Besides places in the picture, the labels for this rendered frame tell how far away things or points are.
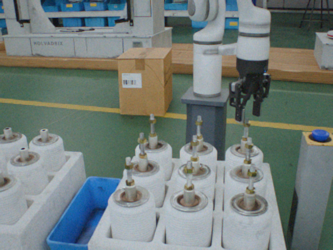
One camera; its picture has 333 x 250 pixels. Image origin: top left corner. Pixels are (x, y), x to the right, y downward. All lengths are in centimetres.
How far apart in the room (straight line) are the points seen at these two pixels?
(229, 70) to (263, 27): 180
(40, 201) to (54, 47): 239
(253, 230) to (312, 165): 26
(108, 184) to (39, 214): 27
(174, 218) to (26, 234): 33
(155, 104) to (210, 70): 74
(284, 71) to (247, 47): 177
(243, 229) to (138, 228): 21
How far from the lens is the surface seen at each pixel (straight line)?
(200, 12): 109
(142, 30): 285
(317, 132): 87
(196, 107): 115
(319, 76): 258
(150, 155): 89
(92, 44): 298
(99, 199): 111
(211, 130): 116
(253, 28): 80
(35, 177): 92
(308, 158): 86
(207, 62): 112
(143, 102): 183
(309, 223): 96
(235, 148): 92
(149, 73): 178
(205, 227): 71
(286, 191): 125
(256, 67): 81
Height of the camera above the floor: 66
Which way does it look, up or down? 22 degrees down
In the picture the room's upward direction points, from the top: 1 degrees counter-clockwise
